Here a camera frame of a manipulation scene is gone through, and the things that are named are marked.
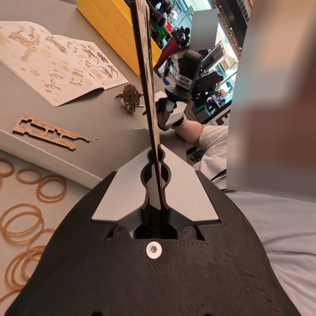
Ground person's right forearm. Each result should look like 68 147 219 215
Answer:
173 118 208 147

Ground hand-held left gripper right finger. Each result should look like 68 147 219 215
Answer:
159 144 219 226

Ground person's light grey trousers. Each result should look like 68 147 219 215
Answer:
226 190 316 316

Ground computer monitor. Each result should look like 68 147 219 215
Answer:
202 42 224 67

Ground person's white shirt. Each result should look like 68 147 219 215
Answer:
193 125 229 190

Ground small wooden offcut frame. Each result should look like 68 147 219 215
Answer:
12 115 90 151

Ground white cardboard tray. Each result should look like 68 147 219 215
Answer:
0 128 104 316

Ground wooden gear model assembly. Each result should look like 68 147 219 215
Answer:
116 84 145 113

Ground black office chair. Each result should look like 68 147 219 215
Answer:
195 72 224 99

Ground yellow plastic bin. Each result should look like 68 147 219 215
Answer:
77 0 162 76

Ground pile of tan rubber bands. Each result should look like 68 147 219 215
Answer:
0 157 67 304

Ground open instruction booklet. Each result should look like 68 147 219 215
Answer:
0 21 129 107

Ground white box with black pattern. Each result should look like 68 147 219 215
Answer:
201 104 232 126

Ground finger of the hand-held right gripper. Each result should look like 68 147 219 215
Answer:
165 101 187 127
154 91 171 109

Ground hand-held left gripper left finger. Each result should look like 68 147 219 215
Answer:
92 147 155 226

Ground thin dark wooden part sheet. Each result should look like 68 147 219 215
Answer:
130 0 166 211

